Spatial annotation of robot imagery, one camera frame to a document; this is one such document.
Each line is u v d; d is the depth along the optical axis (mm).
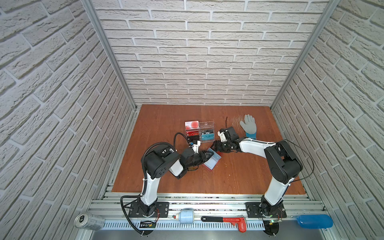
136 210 721
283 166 492
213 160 897
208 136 981
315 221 694
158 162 515
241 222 695
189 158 747
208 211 743
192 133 974
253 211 731
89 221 598
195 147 860
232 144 723
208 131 981
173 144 829
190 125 974
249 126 1074
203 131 979
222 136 886
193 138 974
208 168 874
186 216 655
